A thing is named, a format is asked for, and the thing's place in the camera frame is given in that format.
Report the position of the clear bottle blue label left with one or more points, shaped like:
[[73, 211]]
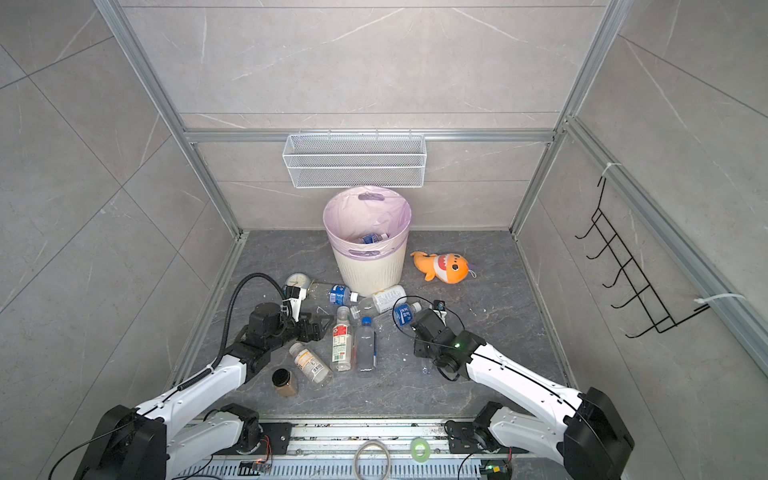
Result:
[[333, 294]]

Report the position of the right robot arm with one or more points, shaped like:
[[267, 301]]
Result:
[[582, 431]]

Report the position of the green tape roll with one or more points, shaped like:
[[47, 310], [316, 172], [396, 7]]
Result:
[[420, 450]]

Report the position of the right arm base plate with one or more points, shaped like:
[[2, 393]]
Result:
[[467, 437]]

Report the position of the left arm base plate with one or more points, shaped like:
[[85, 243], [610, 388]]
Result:
[[270, 438]]

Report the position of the clear bottle blue label middle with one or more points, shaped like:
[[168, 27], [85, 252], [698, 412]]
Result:
[[405, 313]]

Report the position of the white ribbed trash bin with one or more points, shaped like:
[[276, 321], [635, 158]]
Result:
[[368, 277]]

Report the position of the black wall hook rack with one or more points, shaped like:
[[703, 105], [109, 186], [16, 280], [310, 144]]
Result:
[[630, 271]]

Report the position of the clear bottle blue label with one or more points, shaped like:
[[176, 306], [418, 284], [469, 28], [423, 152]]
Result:
[[405, 313], [333, 294]]

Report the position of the orange shark plush toy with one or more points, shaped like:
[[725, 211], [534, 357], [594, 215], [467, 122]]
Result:
[[449, 268]]

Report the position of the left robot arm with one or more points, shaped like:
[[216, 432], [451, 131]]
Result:
[[156, 439]]

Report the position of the white label wide bottle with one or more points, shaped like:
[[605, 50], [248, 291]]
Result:
[[378, 303]]

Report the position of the orange label pill bottle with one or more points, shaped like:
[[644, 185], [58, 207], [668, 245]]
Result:
[[309, 363]]

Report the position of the pink bin liner bag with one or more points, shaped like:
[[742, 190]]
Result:
[[361, 210]]

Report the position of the blue cap artesian bottle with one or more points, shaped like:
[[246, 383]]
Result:
[[365, 346]]

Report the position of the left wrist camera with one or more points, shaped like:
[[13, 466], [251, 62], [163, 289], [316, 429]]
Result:
[[293, 297]]

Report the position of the brown jar black lid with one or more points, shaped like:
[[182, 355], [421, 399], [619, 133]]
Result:
[[284, 382]]

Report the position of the small blue label bottle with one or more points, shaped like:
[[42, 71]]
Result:
[[372, 238]]

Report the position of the red label clear bottle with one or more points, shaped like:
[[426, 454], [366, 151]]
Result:
[[342, 340]]

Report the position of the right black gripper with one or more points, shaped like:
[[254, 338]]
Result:
[[419, 347]]

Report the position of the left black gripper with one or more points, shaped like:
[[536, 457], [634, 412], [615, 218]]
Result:
[[308, 335]]

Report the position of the white wire mesh basket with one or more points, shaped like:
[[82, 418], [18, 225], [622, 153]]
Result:
[[335, 160]]

